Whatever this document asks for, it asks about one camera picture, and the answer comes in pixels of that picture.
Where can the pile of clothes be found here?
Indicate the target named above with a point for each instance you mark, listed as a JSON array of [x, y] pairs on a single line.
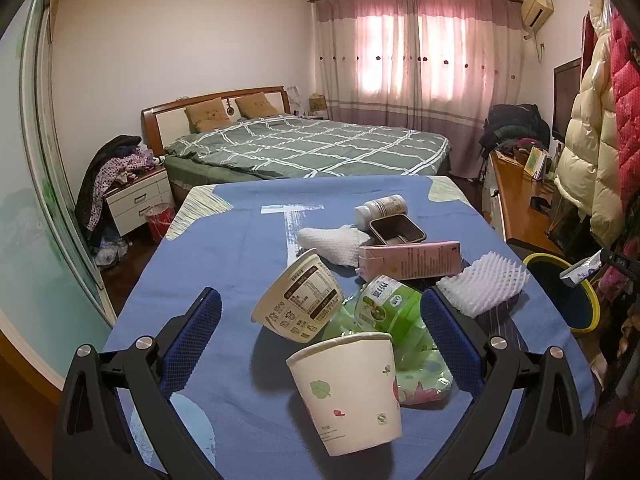
[[110, 170]]

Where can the crumpled plastic bags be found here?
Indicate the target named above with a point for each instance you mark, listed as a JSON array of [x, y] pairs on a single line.
[[110, 252]]

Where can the dark striped cloth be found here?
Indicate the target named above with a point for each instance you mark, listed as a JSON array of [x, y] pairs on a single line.
[[502, 327]]

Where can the white foam fruit net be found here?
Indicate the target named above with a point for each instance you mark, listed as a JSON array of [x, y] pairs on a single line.
[[482, 285]]

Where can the black television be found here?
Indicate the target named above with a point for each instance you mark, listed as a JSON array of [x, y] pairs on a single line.
[[567, 100]]

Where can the clear tape strip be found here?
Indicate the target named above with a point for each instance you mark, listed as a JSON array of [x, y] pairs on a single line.
[[292, 208], [295, 235]]

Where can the yellow-rimmed trash bin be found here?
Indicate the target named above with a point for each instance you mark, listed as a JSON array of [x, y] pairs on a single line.
[[550, 290]]

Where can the pink drink carton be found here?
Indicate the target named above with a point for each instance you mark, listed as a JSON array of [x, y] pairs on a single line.
[[415, 260]]

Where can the wardrobe sliding door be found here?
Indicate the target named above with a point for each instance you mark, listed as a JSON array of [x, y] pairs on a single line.
[[40, 185]]

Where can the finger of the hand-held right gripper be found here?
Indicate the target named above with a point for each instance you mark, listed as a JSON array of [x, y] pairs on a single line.
[[620, 259]]

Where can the wall air conditioner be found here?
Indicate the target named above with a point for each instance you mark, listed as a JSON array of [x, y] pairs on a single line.
[[537, 5]]

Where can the pink floral scarf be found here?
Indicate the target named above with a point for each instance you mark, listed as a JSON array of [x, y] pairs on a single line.
[[622, 310]]

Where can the cream down jacket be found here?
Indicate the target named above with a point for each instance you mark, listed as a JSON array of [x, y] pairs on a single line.
[[592, 135]]

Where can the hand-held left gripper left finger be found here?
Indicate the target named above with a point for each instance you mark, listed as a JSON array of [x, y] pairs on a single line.
[[192, 340]]

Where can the wooden bed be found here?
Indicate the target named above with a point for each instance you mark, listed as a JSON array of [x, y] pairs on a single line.
[[210, 110]]

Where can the dark metal baking tin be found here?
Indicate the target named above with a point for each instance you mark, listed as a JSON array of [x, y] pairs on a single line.
[[400, 232]]

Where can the white pill bottle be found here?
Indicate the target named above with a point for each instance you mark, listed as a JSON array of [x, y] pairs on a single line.
[[382, 207]]

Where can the heap of dark clothes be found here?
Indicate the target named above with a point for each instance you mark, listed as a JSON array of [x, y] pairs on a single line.
[[515, 127]]

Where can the cream paper noodle bowl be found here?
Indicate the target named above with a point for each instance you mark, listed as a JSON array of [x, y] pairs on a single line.
[[295, 300]]

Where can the red quilted jacket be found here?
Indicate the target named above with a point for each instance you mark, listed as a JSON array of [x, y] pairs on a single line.
[[627, 100]]

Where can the green floral plastic bag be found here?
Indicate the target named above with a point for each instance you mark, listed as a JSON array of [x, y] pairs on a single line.
[[425, 385]]

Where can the tissue box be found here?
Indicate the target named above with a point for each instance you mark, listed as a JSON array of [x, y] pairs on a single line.
[[316, 102]]

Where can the blue tablecloth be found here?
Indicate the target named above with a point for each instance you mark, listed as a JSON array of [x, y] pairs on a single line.
[[240, 240]]

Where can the white leaf-print paper cup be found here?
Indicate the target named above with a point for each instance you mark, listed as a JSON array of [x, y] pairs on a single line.
[[345, 400]]

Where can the pink and white curtain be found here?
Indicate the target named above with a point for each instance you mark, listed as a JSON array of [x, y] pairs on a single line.
[[415, 60]]

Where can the red bucket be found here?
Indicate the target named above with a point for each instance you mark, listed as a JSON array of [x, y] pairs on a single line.
[[160, 222]]

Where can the brown bear pillow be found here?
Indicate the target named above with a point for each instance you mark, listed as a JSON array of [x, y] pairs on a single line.
[[256, 106], [207, 116]]

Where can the green plaid quilt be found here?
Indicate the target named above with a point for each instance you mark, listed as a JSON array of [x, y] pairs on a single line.
[[310, 145]]

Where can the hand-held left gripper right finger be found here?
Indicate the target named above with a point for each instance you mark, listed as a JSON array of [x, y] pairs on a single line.
[[450, 345]]

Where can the white nightstand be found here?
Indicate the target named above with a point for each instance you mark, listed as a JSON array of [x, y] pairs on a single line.
[[137, 200]]

